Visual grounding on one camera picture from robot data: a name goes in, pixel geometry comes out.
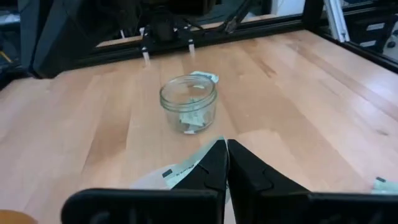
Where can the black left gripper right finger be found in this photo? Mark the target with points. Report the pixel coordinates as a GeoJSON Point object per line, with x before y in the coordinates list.
{"type": "Point", "coordinates": [248, 174]}

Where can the black aluminium table frame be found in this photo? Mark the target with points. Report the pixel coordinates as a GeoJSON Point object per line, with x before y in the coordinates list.
{"type": "Point", "coordinates": [264, 28]}

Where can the amber yellow mug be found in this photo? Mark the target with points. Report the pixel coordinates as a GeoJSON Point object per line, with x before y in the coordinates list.
{"type": "Point", "coordinates": [15, 218]}

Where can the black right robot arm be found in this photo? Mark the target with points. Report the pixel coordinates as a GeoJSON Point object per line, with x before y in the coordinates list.
{"type": "Point", "coordinates": [163, 28]}

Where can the clear glass jar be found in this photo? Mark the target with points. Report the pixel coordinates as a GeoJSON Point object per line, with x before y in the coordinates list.
{"type": "Point", "coordinates": [164, 104]}

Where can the silver aluminium post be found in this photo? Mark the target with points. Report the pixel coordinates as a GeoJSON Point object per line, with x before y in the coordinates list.
{"type": "Point", "coordinates": [337, 21]}

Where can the black storage case white labels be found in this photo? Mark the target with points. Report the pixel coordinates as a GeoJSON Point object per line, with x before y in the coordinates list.
{"type": "Point", "coordinates": [360, 34]}

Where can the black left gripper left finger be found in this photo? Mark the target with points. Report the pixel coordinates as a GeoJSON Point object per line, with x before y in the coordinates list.
{"type": "Point", "coordinates": [211, 168]}

